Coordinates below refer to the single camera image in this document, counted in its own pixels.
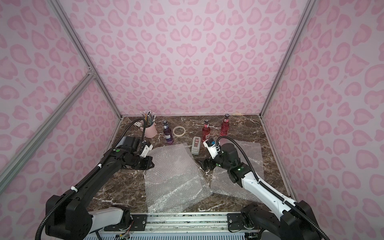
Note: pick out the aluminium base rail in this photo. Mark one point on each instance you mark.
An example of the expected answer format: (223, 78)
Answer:
(186, 226)

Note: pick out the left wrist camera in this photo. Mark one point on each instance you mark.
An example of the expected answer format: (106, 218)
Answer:
(147, 148)

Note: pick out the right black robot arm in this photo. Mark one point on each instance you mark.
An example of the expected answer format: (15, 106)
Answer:
(286, 219)

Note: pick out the tape roll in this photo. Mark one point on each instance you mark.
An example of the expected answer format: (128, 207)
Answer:
(179, 131)

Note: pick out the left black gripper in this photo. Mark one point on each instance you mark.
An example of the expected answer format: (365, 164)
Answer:
(147, 162)

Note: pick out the red bottle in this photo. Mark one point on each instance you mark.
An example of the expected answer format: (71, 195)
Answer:
(225, 125)
(206, 130)

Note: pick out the white tape dispenser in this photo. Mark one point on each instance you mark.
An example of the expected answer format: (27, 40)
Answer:
(195, 148)

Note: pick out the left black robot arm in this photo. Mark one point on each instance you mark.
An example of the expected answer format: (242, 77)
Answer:
(67, 216)

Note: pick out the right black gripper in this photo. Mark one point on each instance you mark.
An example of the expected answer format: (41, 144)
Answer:
(210, 163)

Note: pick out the pink pencil cup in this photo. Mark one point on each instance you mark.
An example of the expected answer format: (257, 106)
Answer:
(150, 130)

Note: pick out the purple bottle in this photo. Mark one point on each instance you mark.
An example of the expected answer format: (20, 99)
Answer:
(167, 131)

